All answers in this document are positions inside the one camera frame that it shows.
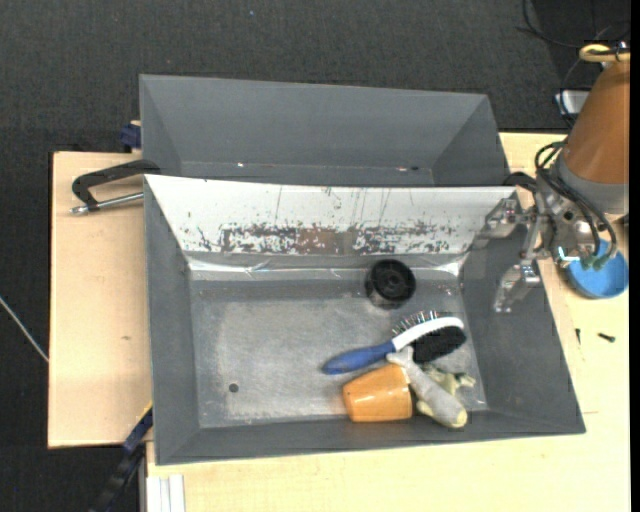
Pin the blue and white brush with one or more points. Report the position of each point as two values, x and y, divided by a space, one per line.
365 356

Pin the pale yellow toy animal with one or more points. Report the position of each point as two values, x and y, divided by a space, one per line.
452 381

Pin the orange cup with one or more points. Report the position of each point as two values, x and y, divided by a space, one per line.
377 399

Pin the grey plush toy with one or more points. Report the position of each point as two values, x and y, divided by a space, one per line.
431 392

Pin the black round cap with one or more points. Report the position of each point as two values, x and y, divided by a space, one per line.
391 283

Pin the blue round bowl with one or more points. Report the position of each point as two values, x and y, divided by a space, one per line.
600 280

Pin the grey metal bin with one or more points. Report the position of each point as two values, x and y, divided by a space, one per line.
280 350

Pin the pale wood board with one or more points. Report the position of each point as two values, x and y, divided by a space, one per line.
95 300

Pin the small black screw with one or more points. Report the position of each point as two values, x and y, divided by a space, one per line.
607 338
578 336

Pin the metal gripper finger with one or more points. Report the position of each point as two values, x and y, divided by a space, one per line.
515 287
504 214

